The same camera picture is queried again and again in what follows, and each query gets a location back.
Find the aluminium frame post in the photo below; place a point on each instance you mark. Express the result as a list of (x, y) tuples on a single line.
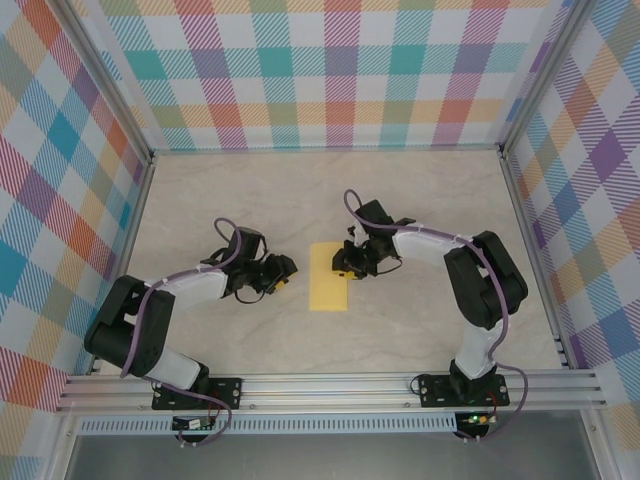
[(115, 75), (543, 75)]

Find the yellow paper sheet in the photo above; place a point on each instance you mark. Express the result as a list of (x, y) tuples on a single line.
[(322, 295)]

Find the aluminium frame bar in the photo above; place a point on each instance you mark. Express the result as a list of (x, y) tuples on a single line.
[(597, 450), (62, 450), (325, 150), (532, 255), (125, 255)]

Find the aluminium mounting rail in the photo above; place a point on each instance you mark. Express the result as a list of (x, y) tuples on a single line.
[(330, 392)]

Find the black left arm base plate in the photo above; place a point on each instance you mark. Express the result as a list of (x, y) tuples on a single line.
[(227, 395)]

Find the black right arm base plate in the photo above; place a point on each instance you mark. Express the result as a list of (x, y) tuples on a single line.
[(430, 397)]

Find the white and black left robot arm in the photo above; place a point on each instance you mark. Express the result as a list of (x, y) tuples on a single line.
[(195, 290)]

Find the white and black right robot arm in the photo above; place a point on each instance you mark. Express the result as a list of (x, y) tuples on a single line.
[(425, 247)]

